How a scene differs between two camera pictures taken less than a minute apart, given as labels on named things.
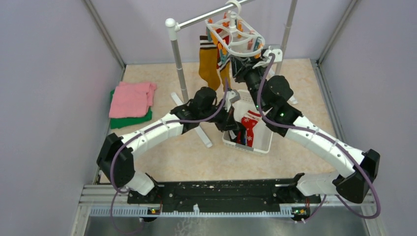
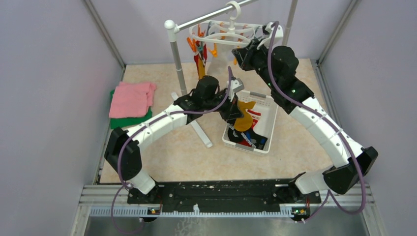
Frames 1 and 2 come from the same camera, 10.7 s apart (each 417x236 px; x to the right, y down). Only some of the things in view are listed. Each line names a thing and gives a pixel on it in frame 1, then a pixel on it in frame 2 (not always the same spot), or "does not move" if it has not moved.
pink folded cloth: x=132 y=99 does not move
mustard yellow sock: x=225 y=73 to x=201 y=68
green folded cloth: x=116 y=123 does not move
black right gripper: x=242 y=67 to x=245 y=55
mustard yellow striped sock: x=208 y=63 to x=244 y=123
